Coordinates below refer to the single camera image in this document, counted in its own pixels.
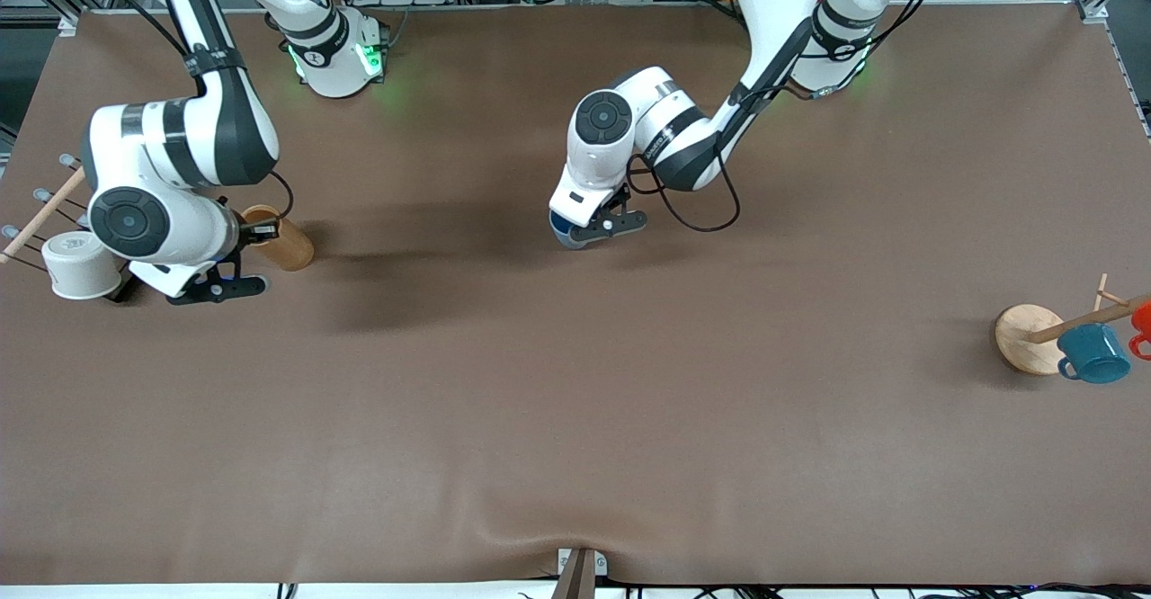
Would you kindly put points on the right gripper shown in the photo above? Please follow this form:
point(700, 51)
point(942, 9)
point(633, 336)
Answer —
point(244, 233)

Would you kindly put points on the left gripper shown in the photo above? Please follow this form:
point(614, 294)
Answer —
point(619, 196)

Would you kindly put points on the blue plastic cup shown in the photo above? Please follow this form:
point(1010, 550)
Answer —
point(565, 239)

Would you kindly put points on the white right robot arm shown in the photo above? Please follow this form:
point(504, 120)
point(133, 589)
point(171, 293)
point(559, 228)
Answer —
point(180, 140)

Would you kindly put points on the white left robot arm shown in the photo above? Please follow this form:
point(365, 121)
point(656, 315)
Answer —
point(665, 122)

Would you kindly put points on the white paper cup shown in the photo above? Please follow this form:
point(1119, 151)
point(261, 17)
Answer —
point(81, 266)

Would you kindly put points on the wooden cylinder holder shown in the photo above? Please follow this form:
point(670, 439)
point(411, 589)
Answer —
point(292, 253)

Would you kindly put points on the brown table cloth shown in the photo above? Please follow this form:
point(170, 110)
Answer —
point(575, 401)

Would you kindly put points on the wooden mug tree stand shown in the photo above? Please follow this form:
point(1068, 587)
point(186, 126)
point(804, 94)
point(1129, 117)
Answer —
point(1025, 334)

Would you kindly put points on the teal enamel mug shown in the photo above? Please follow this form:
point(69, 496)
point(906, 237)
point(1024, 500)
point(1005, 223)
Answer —
point(1093, 352)

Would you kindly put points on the red mug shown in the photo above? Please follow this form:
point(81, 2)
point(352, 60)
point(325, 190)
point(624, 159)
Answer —
point(1144, 320)

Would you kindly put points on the metal table clamp bracket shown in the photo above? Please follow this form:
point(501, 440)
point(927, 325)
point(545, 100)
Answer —
point(575, 581)

